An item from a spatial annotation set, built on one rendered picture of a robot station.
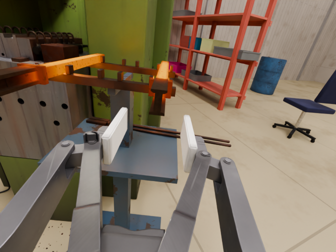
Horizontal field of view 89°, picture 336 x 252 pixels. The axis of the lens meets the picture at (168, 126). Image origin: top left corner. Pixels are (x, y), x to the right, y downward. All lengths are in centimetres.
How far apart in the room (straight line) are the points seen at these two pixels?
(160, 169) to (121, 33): 61
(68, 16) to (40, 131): 72
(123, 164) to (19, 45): 61
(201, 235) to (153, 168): 82
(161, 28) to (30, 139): 97
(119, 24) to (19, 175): 88
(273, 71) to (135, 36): 470
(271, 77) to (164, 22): 434
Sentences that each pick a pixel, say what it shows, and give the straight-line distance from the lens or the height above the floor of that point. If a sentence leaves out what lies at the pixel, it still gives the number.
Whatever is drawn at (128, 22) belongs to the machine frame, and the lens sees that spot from 86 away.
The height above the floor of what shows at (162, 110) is 95.
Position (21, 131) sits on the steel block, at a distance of 98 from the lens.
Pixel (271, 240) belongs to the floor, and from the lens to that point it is 147.
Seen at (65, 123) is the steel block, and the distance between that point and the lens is 84.
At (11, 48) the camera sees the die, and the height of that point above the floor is 95.
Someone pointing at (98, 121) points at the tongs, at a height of 72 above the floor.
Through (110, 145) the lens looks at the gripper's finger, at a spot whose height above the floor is 97.
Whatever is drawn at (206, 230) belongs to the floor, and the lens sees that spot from 131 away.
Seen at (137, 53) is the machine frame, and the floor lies 98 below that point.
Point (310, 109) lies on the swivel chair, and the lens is 284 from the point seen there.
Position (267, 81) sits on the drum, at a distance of 533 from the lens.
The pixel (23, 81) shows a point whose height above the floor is 96.
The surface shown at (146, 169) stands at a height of 71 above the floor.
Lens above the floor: 106
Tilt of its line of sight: 27 degrees down
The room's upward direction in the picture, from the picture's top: 8 degrees clockwise
